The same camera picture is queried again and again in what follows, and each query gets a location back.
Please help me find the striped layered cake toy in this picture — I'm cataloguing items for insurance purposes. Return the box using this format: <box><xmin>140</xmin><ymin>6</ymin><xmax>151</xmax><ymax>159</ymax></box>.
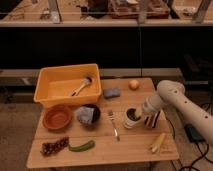
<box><xmin>144</xmin><ymin>112</ymin><xmax>160</xmax><ymax>128</ymax></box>

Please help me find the yellow corn toy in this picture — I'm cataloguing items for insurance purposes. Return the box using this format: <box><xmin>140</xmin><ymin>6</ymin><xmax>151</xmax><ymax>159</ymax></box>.
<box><xmin>150</xmin><ymin>133</ymin><xmax>166</xmax><ymax>153</ymax></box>

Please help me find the black cable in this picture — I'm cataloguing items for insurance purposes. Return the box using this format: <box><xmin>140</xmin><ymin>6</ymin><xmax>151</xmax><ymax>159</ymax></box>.
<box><xmin>173</xmin><ymin>119</ymin><xmax>213</xmax><ymax>171</ymax></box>

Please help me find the brown grape bunch toy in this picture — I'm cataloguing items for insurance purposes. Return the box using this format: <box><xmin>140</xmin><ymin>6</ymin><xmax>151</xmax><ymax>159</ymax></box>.
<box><xmin>41</xmin><ymin>137</ymin><xmax>69</xmax><ymax>157</ymax></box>

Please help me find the white dish brush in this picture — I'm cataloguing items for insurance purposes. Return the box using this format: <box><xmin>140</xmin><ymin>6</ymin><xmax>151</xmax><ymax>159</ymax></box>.
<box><xmin>72</xmin><ymin>77</ymin><xmax>92</xmax><ymax>96</ymax></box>

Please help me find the terracotta orange bowl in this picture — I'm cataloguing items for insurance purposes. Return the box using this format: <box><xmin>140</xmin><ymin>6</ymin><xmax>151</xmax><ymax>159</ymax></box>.
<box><xmin>42</xmin><ymin>105</ymin><xmax>72</xmax><ymax>130</ymax></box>

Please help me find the white cup green inside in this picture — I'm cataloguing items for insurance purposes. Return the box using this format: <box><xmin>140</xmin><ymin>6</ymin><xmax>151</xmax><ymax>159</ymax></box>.
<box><xmin>123</xmin><ymin>108</ymin><xmax>142</xmax><ymax>129</ymax></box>

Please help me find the green chili pepper toy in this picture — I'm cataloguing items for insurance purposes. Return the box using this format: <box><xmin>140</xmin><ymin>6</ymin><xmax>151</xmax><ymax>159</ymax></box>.
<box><xmin>68</xmin><ymin>140</ymin><xmax>95</xmax><ymax>152</ymax></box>

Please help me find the orange fruit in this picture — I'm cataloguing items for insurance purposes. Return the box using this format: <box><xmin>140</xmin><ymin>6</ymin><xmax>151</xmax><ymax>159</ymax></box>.
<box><xmin>128</xmin><ymin>79</ymin><xmax>139</xmax><ymax>90</ymax></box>

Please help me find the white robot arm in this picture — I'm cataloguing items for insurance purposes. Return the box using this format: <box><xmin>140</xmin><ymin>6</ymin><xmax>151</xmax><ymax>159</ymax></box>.
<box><xmin>141</xmin><ymin>80</ymin><xmax>213</xmax><ymax>146</ymax></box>

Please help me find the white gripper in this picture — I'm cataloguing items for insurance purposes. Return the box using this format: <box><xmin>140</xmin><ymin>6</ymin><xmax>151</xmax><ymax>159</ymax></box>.
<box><xmin>136</xmin><ymin>93</ymin><xmax>164</xmax><ymax>117</ymax></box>

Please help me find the wooden shelf with clutter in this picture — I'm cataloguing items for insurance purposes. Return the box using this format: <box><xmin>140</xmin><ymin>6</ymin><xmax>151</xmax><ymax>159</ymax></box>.
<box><xmin>0</xmin><ymin>0</ymin><xmax>213</xmax><ymax>27</ymax></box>

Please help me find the black foot pedal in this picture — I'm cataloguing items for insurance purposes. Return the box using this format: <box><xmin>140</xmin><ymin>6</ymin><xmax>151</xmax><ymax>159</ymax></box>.
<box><xmin>184</xmin><ymin>124</ymin><xmax>203</xmax><ymax>143</ymax></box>

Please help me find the blue-grey sponge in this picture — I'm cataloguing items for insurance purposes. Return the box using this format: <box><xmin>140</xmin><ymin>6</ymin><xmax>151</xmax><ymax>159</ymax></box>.
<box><xmin>103</xmin><ymin>88</ymin><xmax>120</xmax><ymax>99</ymax></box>

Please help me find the crumpled grey cloth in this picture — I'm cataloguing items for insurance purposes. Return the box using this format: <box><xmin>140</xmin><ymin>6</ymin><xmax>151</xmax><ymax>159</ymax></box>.
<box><xmin>76</xmin><ymin>107</ymin><xmax>94</xmax><ymax>125</ymax></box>

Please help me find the small dark metal cup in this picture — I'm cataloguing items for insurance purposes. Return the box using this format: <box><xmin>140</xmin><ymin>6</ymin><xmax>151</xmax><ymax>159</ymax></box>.
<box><xmin>126</xmin><ymin>108</ymin><xmax>141</xmax><ymax>121</ymax></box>

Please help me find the yellow plastic tray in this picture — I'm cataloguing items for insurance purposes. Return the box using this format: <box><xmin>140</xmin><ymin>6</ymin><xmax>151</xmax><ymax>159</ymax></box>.
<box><xmin>34</xmin><ymin>63</ymin><xmax>102</xmax><ymax>108</ymax></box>

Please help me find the silver fork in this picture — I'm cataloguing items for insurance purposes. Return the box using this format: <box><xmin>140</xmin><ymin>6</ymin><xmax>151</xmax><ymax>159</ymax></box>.
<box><xmin>108</xmin><ymin>110</ymin><xmax>120</xmax><ymax>141</ymax></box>

